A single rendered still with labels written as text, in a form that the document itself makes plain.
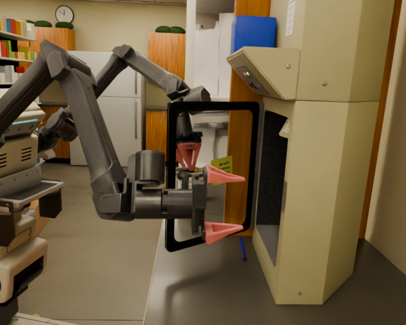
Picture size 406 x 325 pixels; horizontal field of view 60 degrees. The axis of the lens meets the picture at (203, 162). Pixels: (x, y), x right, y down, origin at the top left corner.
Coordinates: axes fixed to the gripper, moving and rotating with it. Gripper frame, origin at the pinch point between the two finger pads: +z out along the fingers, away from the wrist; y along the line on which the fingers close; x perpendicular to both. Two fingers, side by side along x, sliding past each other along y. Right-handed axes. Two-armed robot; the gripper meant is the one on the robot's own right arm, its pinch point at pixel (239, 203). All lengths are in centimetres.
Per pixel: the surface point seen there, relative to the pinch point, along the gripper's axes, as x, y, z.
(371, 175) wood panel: 44, -6, 51
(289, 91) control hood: 7.7, 21.0, 10.4
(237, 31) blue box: 27.0, 35.1, 2.3
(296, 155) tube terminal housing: 7.8, 8.0, 12.9
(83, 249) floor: 216, -117, -95
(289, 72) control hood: 7.6, 24.8, 10.3
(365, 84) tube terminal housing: 13.3, 22.7, 29.1
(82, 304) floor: 142, -118, -75
